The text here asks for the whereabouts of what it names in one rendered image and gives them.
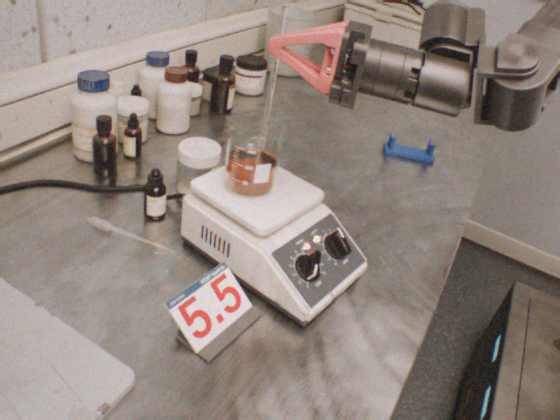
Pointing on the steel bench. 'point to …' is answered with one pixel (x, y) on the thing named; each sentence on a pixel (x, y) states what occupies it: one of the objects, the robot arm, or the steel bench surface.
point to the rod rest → (409, 150)
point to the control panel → (311, 291)
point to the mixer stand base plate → (53, 366)
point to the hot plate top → (287, 207)
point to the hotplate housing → (255, 254)
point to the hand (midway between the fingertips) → (277, 45)
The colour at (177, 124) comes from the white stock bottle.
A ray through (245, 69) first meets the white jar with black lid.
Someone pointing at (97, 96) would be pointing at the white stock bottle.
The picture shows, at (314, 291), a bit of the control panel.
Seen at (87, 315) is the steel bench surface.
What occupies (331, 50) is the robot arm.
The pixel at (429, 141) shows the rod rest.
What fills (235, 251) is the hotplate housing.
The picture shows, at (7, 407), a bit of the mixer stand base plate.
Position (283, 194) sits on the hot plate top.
